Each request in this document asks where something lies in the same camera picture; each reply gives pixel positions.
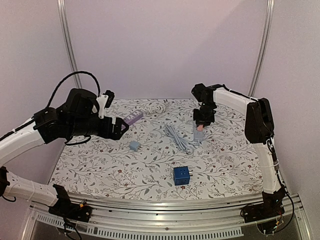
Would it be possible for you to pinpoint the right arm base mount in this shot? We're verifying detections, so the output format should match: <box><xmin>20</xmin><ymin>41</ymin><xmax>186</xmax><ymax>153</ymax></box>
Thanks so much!
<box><xmin>240</xmin><ymin>188</ymin><xmax>286</xmax><ymax>223</ymax></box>

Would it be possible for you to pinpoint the aluminium front rail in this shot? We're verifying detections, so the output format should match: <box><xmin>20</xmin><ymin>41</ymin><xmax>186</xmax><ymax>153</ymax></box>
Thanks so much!
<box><xmin>21</xmin><ymin>192</ymin><xmax>312</xmax><ymax>240</ymax></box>

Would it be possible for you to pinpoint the purple power strip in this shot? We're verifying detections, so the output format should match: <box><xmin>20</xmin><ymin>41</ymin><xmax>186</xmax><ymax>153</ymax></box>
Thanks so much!
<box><xmin>124</xmin><ymin>110</ymin><xmax>144</xmax><ymax>126</ymax></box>

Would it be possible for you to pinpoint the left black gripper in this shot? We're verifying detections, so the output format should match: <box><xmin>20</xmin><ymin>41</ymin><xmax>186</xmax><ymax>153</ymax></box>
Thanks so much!
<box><xmin>67</xmin><ymin>115</ymin><xmax>129</xmax><ymax>140</ymax></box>

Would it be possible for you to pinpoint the grey power strip cable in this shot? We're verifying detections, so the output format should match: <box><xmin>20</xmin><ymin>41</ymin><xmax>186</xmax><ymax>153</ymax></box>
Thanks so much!
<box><xmin>164</xmin><ymin>124</ymin><xmax>201</xmax><ymax>155</ymax></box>

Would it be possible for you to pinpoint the grey power strip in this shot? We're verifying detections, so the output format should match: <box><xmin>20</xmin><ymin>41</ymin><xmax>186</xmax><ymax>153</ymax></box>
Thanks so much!
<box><xmin>193</xmin><ymin>121</ymin><xmax>204</xmax><ymax>144</ymax></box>

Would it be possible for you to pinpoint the right aluminium frame post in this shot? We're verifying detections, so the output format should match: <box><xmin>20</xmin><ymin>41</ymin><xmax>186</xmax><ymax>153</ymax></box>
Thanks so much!
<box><xmin>248</xmin><ymin>0</ymin><xmax>275</xmax><ymax>97</ymax></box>

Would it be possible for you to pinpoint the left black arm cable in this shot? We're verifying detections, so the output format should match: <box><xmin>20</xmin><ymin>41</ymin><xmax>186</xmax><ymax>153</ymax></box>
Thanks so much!
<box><xmin>47</xmin><ymin>71</ymin><xmax>103</xmax><ymax>111</ymax></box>

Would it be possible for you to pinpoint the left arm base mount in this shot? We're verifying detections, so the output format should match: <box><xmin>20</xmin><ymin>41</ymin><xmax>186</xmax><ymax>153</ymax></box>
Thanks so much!
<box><xmin>48</xmin><ymin>184</ymin><xmax>93</xmax><ymax>223</ymax></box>

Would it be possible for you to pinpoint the pink charger plug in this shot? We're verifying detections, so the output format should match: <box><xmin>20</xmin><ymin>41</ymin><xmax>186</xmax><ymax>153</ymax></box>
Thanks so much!
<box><xmin>196</xmin><ymin>125</ymin><xmax>204</xmax><ymax>132</ymax></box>

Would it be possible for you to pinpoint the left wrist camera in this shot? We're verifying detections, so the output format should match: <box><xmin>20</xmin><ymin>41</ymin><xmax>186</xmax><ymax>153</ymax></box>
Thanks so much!
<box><xmin>96</xmin><ymin>90</ymin><xmax>115</xmax><ymax>119</ymax></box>

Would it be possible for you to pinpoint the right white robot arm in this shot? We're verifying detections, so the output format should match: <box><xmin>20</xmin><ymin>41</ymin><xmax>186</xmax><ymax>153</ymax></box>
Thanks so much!
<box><xmin>191</xmin><ymin>83</ymin><xmax>286</xmax><ymax>201</ymax></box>

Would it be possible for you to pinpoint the left aluminium frame post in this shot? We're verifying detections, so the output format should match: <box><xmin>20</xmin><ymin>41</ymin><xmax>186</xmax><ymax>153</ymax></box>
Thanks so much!
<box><xmin>56</xmin><ymin>0</ymin><xmax>83</xmax><ymax>89</ymax></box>

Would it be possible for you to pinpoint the white coiled cable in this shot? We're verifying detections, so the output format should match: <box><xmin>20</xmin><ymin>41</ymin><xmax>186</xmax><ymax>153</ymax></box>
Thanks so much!
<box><xmin>145</xmin><ymin>104</ymin><xmax>167</xmax><ymax>116</ymax></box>

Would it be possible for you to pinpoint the dark blue cube socket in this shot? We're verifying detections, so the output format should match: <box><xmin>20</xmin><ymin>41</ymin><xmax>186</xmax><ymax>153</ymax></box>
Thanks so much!
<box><xmin>173</xmin><ymin>166</ymin><xmax>193</xmax><ymax>186</ymax></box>

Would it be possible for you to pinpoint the floral table mat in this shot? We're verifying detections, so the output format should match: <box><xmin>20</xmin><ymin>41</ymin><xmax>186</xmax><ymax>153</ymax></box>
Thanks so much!
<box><xmin>50</xmin><ymin>99</ymin><xmax>263</xmax><ymax>202</ymax></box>

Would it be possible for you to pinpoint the light blue charger plug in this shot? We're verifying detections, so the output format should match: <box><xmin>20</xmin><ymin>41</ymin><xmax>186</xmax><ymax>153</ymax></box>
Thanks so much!
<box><xmin>129</xmin><ymin>140</ymin><xmax>142</xmax><ymax>152</ymax></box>

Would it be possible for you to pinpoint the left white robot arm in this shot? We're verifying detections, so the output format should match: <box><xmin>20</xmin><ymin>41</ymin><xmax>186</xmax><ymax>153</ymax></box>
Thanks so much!
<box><xmin>0</xmin><ymin>107</ymin><xmax>129</xmax><ymax>217</ymax></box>

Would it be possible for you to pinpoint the aluminium frame post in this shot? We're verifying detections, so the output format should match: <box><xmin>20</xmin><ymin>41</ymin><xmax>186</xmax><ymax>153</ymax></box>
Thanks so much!
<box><xmin>56</xmin><ymin>0</ymin><xmax>83</xmax><ymax>89</ymax></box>
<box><xmin>248</xmin><ymin>0</ymin><xmax>275</xmax><ymax>97</ymax></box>

